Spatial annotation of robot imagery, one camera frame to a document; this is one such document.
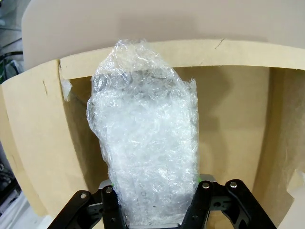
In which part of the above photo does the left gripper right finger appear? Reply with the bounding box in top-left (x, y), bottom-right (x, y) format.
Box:
top-left (183, 174), bottom-right (278, 229)

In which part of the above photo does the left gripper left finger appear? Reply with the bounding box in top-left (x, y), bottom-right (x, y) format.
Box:
top-left (47, 180), bottom-right (124, 229)

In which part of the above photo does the loosely bubble-wrapped white clock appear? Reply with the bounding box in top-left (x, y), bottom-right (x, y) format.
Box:
top-left (86, 37), bottom-right (200, 225)

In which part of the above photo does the open brown cardboard box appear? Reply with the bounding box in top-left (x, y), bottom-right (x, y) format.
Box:
top-left (0, 38), bottom-right (305, 229)

